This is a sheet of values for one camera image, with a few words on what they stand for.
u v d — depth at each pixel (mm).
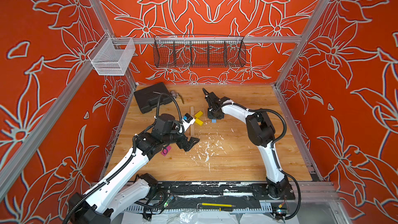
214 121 973
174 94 1102
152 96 1060
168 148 867
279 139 538
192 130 944
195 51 1003
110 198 415
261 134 572
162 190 742
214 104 811
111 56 927
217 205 700
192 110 1038
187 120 617
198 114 1011
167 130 560
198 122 976
